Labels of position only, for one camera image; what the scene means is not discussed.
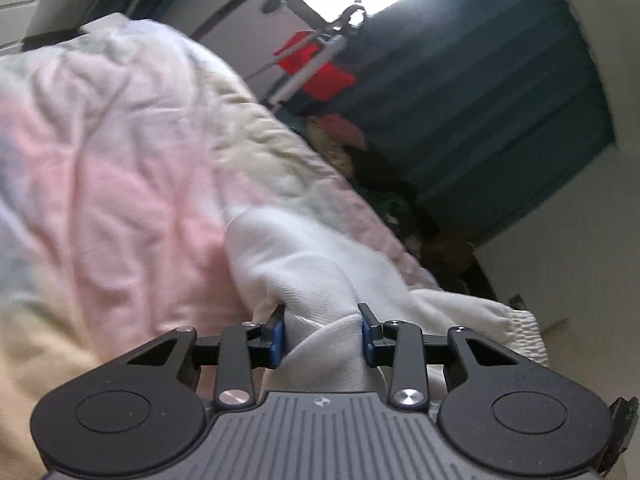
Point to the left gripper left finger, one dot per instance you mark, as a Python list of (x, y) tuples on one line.
[(240, 349)]

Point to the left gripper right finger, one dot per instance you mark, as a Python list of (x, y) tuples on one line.
[(407, 351)]

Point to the white zip-up garment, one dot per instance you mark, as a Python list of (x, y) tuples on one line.
[(322, 276)]

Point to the pile of dark clothes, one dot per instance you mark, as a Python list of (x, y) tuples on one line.
[(448, 255)]

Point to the pink plush toy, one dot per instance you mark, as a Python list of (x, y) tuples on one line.
[(332, 136)]

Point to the pink pastel bed sheet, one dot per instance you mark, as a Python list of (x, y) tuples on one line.
[(123, 153)]

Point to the dark teal curtain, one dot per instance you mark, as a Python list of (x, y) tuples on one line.
[(486, 107)]

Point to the red cloth on stand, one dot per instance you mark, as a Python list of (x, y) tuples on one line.
[(309, 64)]

